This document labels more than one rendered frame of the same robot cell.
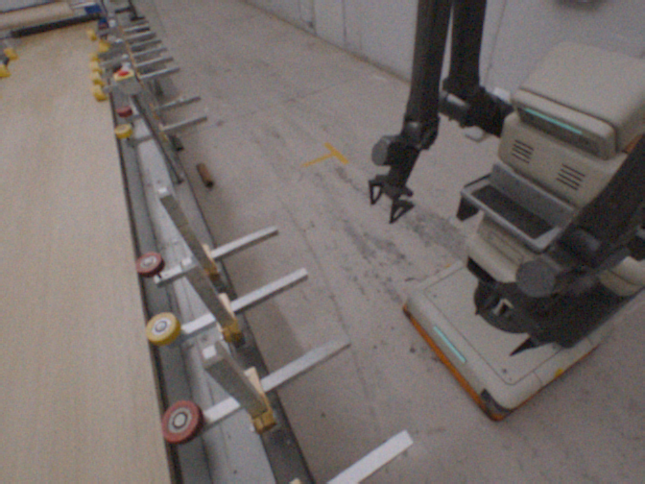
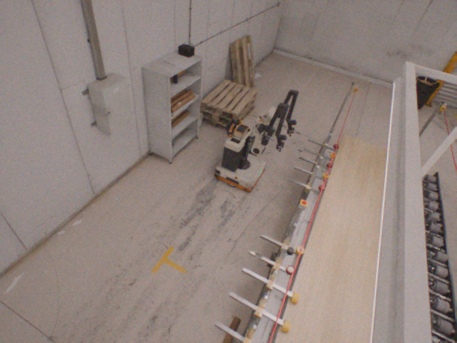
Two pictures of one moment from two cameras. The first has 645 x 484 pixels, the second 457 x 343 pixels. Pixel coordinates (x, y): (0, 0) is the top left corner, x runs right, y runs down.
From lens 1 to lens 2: 3.89 m
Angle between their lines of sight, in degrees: 83
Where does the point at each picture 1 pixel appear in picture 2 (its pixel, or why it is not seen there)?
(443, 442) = (273, 179)
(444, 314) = (254, 173)
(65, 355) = (343, 185)
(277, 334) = (281, 224)
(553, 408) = not seen: hidden behind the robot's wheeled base
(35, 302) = (347, 200)
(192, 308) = (313, 200)
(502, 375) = (260, 162)
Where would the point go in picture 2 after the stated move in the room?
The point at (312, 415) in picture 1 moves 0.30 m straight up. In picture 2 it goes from (291, 204) to (296, 191)
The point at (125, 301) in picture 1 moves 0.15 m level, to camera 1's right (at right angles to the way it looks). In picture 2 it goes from (330, 184) to (320, 177)
